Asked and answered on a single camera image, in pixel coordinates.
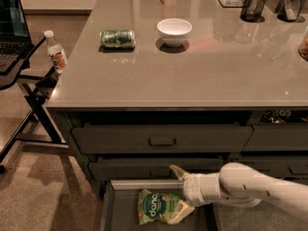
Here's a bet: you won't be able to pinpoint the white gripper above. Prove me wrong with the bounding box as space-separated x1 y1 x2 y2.
167 165 221 224

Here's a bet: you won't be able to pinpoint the green rice chip bag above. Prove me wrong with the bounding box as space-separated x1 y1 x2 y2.
138 189 180 225

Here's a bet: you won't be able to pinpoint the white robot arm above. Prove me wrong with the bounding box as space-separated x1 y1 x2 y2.
167 163 308 224

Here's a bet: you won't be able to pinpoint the open grey bottom drawer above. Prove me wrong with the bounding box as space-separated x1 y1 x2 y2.
100 179 221 231

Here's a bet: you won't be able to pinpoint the grey middle left drawer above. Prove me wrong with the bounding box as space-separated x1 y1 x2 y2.
89 156 223 181

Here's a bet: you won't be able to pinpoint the grey middle right drawer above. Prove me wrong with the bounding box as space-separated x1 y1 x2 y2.
236 156 308 180

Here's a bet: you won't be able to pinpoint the grey top right drawer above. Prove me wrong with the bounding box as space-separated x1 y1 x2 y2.
244 123 308 152

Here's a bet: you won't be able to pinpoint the grey top left drawer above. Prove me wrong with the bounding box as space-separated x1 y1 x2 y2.
71 124 253 154

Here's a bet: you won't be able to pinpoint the snack bags in drawer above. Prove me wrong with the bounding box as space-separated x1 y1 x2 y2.
262 110 308 124

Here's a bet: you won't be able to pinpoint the white ceramic bowl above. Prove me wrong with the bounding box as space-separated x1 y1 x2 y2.
157 18 193 47

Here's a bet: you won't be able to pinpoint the green soda can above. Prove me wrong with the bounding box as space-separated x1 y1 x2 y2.
99 30 136 49

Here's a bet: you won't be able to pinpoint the clear plastic water bottle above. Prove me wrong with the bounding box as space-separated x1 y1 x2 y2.
44 30 67 74

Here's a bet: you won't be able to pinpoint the black folding stand table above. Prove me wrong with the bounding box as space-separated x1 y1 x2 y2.
0 32 65 173

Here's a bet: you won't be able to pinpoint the black mesh cup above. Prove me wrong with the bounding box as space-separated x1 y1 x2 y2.
240 0 267 22

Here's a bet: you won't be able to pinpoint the dark container with glass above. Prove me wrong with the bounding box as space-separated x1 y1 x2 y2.
277 0 306 22

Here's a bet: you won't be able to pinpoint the black laptop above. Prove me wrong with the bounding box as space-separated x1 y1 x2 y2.
0 0 34 75

